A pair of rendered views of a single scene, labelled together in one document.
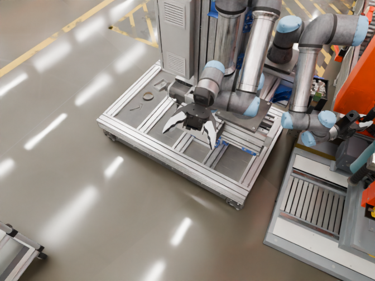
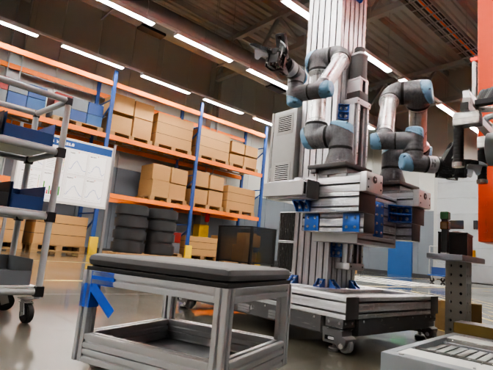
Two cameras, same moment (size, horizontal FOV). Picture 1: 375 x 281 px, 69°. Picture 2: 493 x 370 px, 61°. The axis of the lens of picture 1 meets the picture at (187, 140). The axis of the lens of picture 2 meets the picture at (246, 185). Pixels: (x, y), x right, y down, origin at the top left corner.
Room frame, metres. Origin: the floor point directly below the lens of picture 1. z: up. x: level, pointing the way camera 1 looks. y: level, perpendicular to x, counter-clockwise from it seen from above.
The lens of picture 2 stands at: (-1.08, -0.45, 0.38)
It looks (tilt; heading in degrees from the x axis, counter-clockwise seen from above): 9 degrees up; 17
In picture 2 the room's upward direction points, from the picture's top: 5 degrees clockwise
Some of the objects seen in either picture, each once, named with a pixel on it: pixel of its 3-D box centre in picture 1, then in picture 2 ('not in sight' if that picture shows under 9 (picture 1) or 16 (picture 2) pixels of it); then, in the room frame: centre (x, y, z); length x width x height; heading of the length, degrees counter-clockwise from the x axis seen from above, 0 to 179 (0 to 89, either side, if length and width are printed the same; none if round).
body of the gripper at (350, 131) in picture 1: (342, 129); (450, 168); (0.82, -0.76, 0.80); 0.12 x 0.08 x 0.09; 109
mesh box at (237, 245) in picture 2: not in sight; (245, 247); (8.95, 2.52, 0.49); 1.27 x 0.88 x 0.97; 58
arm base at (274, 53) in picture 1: (280, 48); (391, 176); (1.37, -0.55, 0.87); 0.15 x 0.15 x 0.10
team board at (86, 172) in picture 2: not in sight; (62, 195); (4.18, 4.11, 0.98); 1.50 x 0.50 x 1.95; 148
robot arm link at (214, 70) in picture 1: (211, 77); (296, 75); (0.73, -0.09, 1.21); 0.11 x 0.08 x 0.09; 163
